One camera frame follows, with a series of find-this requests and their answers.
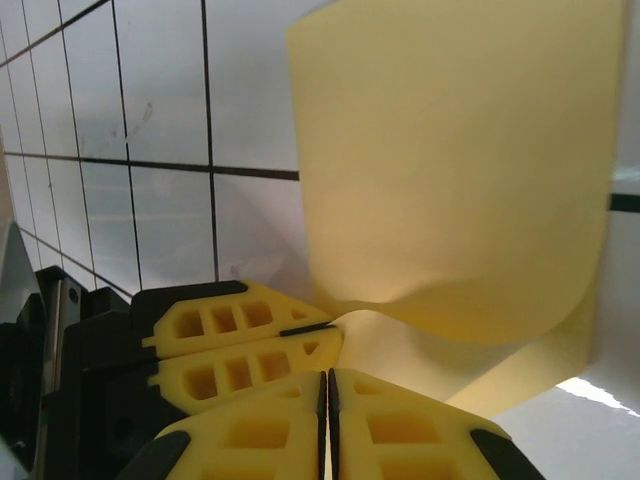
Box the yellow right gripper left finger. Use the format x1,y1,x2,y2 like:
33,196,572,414
117,369,328,480

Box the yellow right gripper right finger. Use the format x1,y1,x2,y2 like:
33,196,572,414
327,367,549,480

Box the yellow cloth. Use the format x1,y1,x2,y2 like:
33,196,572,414
285,0,627,417

